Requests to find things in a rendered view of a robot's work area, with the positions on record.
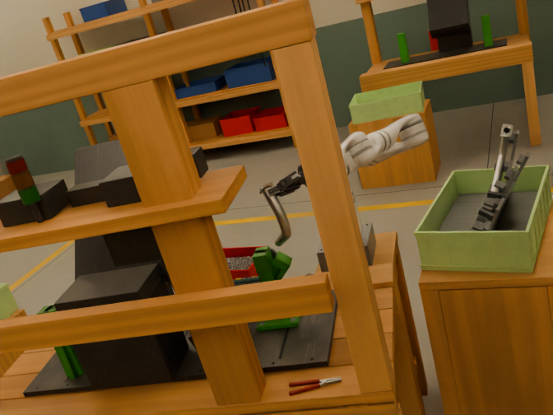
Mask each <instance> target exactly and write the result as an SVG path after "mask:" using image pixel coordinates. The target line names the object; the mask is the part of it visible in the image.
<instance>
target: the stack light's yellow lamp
mask: <svg viewBox="0 0 553 415"><path fill-rule="evenodd" d="M11 178H12V181H13V183H14V185H15V187H16V190H17V191H23V190H26V189H29V188H32V187H33V186H35V182H34V180H33V178H32V176H31V173H30V171H29V170H28V171H27V172H25V173H22V174H20V175H15V176H11Z"/></svg>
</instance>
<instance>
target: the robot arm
mask: <svg viewBox="0 0 553 415"><path fill-rule="evenodd" d="M398 134H399V137H400V138H401V140H402V142H396V141H397V136H398ZM428 139H429V134H428V132H427V130H426V127H425V124H424V122H423V120H422V118H421V116H420V115H419V114H409V115H407V116H404V117H403V118H401V119H399V120H397V121H395V122H393V123H392V124H389V126H387V127H386V128H383V129H380V130H379V131H376V132H373V133H370V134H368V135H367V136H366V135H365V133H363V132H354V133H353V134H351V135H350V136H349V137H348V138H347V139H346V140H345V141H344V142H343V143H342V144H340V145H341V149H342V155H343V159H344V162H345V167H346V173H347V175H349V174H350V173H352V172H353V171H355V170H357V169H359V168H361V167H369V166H373V165H376V164H378V163H379V162H381V161H384V160H386V159H388V158H389V157H391V156H394V155H397V154H398V153H401V152H404V151H407V150H410V149H412V148H415V147H418V146H420V145H422V144H424V143H425V142H427V141H428ZM346 150H348V153H346ZM302 184H304V185H305V186H306V187H307V184H306V181H305V177H304V172H303V169H302V165H300V166H298V173H297V172H296V171H294V172H293V173H291V174H290V175H288V176H287V177H285V178H284V179H282V180H280V181H279V183H278V184H277V185H275V186H273V187H271V188H270V189H267V190H266V195H267V196H268V197H271V196H273V195H276V196H278V195H279V196H280V197H282V196H285V195H287V194H291V193H294V192H295V190H297V189H299V188H300V186H301V185H302ZM350 188H351V194H352V197H353V202H354V205H355V212H356V215H357V219H358V223H359V227H360V233H362V232H363V229H362V225H361V222H360V216H359V213H358V209H357V206H356V200H355V196H354V193H353V189H352V187H351V186H350ZM282 191H283V192H282Z"/></svg>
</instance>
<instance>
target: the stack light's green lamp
mask: <svg viewBox="0 0 553 415"><path fill-rule="evenodd" d="M17 192H18V194H19V196H20V198H21V201H22V203H23V204H24V206H30V205H33V204H35V203H38V202H39V201H41V199H40V193H39V191H38V189H37V187H36V185H35V186H33V187H32V188H29V189H26V190H23V191H17Z"/></svg>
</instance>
